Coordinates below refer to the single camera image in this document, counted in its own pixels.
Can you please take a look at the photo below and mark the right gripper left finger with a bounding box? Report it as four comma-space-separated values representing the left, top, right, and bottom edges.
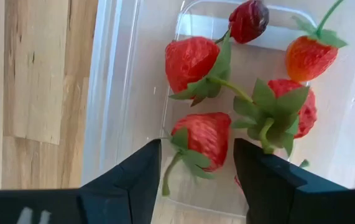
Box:
0, 138, 163, 224

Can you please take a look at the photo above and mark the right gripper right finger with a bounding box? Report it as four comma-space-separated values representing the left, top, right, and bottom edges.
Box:
233, 138, 355, 224

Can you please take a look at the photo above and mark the red artificial strawberry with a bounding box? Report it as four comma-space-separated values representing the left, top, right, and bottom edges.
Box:
231, 77, 318, 158
164, 29, 254, 108
161, 111, 233, 197

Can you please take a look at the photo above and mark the clear plastic tupperware container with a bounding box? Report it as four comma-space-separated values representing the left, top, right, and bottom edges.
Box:
80, 0, 355, 218

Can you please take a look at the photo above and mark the pale orange artificial strawberry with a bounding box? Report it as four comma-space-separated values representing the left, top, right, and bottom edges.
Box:
285, 0, 349, 83

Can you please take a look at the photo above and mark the dark red artificial cherry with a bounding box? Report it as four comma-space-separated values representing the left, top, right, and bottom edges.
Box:
214, 0, 270, 45

